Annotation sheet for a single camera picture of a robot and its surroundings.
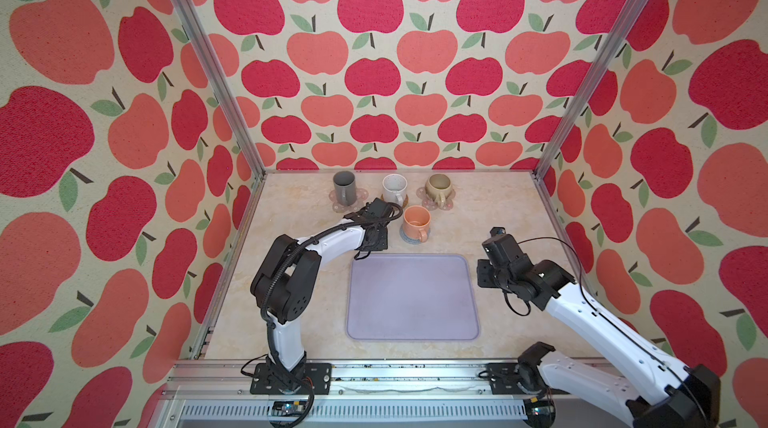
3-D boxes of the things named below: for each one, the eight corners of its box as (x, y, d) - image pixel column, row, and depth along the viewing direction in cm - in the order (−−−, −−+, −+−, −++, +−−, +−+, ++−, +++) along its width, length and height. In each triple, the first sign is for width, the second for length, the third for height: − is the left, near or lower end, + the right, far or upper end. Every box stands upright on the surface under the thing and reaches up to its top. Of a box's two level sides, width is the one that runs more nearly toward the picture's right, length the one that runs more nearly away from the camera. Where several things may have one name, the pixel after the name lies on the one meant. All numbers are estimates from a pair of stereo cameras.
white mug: (382, 212, 109) (382, 198, 103) (382, 188, 117) (382, 173, 110) (407, 212, 109) (408, 198, 103) (405, 188, 117) (406, 173, 110)
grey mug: (334, 210, 110) (331, 191, 102) (337, 188, 116) (334, 170, 109) (355, 210, 110) (353, 191, 102) (357, 188, 116) (355, 170, 109)
